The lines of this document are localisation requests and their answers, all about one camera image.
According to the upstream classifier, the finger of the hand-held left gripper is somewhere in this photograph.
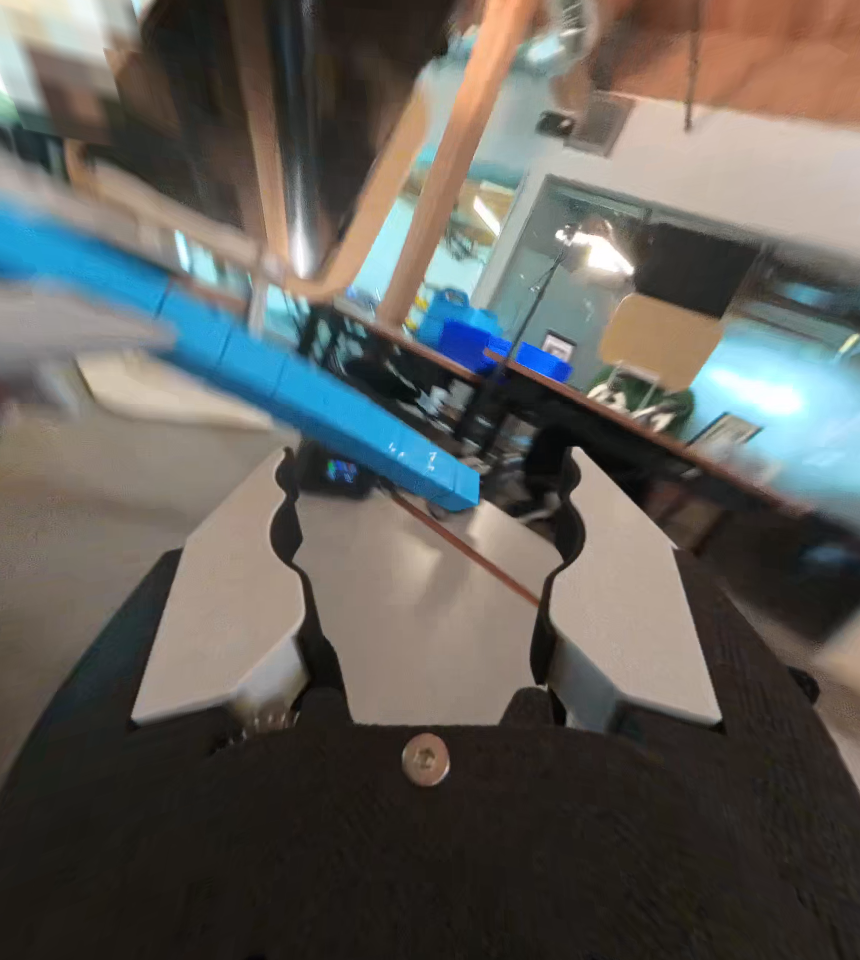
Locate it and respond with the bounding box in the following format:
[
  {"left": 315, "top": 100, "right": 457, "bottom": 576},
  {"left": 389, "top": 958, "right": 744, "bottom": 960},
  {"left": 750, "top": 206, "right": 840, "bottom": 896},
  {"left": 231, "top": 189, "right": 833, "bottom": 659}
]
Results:
[
  {"left": 0, "top": 142, "right": 142, "bottom": 228},
  {"left": 0, "top": 273, "right": 177, "bottom": 374}
]

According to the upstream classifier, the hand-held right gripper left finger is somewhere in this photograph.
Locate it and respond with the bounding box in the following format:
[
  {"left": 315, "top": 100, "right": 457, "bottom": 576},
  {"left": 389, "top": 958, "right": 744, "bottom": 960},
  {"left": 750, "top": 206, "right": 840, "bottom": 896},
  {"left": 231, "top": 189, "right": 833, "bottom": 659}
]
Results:
[{"left": 132, "top": 448, "right": 346, "bottom": 735}]

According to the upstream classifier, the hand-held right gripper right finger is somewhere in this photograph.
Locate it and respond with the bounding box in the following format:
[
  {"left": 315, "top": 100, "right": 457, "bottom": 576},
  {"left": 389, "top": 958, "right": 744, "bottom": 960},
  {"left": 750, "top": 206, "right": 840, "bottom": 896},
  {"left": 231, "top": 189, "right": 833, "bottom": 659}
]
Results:
[{"left": 529, "top": 448, "right": 723, "bottom": 735}]

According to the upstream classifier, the dark chair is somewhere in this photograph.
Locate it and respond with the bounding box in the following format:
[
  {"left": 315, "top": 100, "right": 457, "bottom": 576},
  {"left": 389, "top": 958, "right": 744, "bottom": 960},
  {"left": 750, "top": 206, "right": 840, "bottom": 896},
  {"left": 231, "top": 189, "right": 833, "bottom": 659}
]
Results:
[{"left": 520, "top": 423, "right": 588, "bottom": 519}]

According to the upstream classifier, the black battery charger case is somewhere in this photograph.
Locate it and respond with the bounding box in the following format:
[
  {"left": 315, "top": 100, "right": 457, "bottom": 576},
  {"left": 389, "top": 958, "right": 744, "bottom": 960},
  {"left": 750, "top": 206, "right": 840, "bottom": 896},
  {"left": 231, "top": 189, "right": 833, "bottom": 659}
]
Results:
[{"left": 298, "top": 442, "right": 374, "bottom": 500}]

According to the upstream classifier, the wooden top office table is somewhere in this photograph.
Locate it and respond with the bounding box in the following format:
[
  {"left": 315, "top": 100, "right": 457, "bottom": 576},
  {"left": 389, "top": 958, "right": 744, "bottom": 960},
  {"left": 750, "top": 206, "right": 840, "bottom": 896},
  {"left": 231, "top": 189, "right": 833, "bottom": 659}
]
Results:
[
  {"left": 482, "top": 346, "right": 813, "bottom": 526},
  {"left": 298, "top": 296, "right": 487, "bottom": 444}
]

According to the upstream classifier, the small blue parts bin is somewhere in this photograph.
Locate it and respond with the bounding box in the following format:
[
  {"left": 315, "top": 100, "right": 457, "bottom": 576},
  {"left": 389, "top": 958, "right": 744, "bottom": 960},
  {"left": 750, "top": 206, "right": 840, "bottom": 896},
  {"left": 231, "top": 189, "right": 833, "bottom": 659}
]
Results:
[
  {"left": 486, "top": 339, "right": 575, "bottom": 384},
  {"left": 437, "top": 318, "right": 513, "bottom": 376}
]

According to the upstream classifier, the small wooden board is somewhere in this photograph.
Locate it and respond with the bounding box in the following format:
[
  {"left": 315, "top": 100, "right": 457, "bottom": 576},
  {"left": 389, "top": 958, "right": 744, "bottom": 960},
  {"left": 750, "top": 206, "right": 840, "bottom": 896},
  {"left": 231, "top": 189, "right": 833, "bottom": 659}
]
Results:
[{"left": 598, "top": 291, "right": 725, "bottom": 393}]

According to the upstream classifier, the blue toolbox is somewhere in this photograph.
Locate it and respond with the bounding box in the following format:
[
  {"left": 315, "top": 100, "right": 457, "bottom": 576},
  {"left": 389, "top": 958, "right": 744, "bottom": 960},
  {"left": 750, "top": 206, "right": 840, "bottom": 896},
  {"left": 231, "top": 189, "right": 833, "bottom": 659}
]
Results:
[{"left": 418, "top": 288, "right": 502, "bottom": 354}]

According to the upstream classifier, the studio light on tripod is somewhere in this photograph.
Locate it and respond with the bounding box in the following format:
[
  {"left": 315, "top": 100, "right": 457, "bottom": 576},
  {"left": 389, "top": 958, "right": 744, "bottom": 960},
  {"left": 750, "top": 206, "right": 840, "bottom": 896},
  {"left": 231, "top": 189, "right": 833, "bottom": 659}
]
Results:
[{"left": 467, "top": 221, "right": 637, "bottom": 444}]

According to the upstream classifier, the wooden support post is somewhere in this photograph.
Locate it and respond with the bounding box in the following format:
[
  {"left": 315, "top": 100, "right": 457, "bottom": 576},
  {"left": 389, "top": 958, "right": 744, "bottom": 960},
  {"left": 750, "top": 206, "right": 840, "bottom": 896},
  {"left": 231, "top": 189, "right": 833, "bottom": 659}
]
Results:
[{"left": 373, "top": 0, "right": 543, "bottom": 331}]

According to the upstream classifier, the wall air vent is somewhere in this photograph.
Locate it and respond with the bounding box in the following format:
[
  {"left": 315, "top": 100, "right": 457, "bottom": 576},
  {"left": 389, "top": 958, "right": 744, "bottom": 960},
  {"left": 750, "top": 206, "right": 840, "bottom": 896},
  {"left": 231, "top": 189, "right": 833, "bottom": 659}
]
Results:
[{"left": 568, "top": 93, "right": 637, "bottom": 159}]

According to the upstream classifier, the hanging rope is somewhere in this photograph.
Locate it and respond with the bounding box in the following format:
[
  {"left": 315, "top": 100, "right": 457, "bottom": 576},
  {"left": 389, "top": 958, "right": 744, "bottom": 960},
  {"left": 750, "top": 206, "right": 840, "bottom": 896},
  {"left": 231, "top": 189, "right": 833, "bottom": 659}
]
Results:
[{"left": 685, "top": 0, "right": 704, "bottom": 132}]

